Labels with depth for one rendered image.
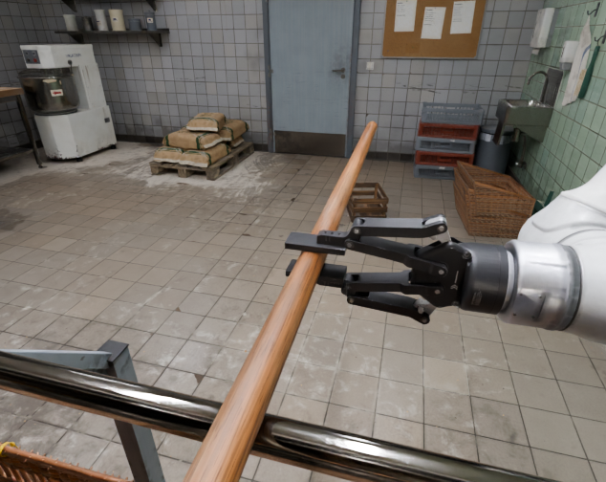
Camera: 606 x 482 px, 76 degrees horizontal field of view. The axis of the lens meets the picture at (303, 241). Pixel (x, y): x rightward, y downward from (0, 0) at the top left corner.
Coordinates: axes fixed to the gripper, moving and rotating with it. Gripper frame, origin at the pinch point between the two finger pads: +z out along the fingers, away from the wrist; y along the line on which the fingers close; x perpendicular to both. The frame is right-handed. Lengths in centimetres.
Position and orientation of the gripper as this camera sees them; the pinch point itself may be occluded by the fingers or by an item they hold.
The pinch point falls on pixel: (315, 257)
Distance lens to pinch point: 46.3
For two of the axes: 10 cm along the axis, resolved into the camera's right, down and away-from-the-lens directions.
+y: 0.0, 8.8, 4.7
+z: -9.7, -1.1, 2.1
